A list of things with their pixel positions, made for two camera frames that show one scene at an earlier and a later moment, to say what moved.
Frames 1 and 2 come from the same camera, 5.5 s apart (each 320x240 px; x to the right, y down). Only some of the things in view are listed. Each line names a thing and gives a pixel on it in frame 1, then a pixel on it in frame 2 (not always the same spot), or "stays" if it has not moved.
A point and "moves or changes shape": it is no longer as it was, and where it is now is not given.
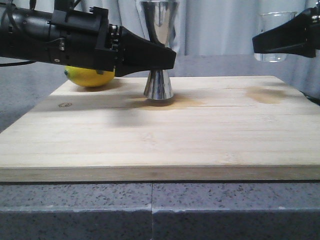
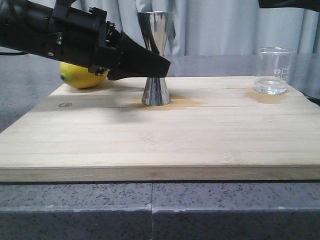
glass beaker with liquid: x=268 y=20 → x=272 y=70
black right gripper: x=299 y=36 → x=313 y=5
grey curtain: x=199 y=27 stays
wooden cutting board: x=215 y=129 stays
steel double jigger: x=159 y=17 moves or changes shape
